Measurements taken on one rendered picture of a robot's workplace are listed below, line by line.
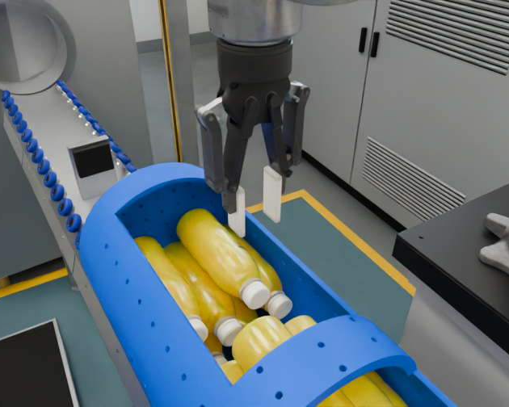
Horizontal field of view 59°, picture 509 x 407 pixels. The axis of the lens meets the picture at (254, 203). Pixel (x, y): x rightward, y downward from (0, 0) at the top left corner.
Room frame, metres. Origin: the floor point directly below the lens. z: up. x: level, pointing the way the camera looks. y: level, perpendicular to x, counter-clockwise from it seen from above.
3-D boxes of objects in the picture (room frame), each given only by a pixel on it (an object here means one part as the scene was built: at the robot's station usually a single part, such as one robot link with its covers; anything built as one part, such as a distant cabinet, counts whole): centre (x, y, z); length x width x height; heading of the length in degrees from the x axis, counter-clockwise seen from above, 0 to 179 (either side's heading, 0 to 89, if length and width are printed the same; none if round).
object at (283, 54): (0.46, 0.00, 1.45); 0.08 x 0.07 x 0.09; 123
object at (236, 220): (0.44, 0.02, 1.29); 0.03 x 0.01 x 0.07; 33
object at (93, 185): (1.00, 0.41, 1.00); 0.10 x 0.04 x 0.15; 123
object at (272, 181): (0.47, -0.02, 1.29); 0.03 x 0.01 x 0.07; 33
